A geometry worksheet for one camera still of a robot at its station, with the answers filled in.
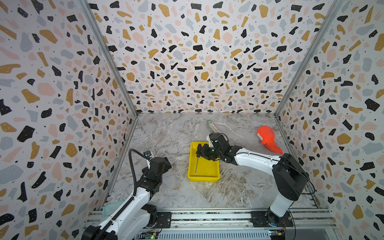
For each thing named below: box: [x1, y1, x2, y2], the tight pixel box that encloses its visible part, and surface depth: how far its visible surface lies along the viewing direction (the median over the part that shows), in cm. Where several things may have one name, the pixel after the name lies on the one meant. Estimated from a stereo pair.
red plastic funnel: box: [257, 126, 283, 155], surface depth 103 cm
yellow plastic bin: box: [188, 142, 221, 183], surface depth 87 cm
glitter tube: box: [206, 120, 221, 134], surface depth 112 cm
